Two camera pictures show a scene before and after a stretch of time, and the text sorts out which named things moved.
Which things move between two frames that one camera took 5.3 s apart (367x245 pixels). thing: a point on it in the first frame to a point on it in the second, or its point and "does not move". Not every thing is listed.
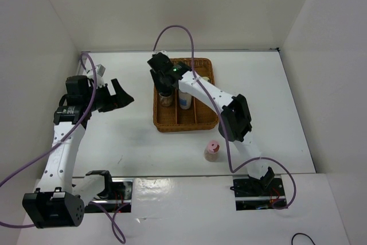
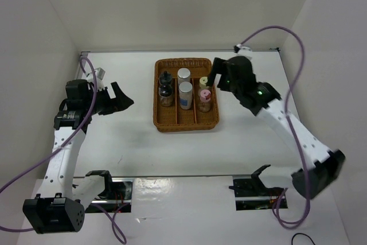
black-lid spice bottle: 166,97 does not move
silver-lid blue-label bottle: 184,100 does not move
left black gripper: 119,100 does not move
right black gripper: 160,86 to 218,66
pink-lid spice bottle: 211,152 to 204,104
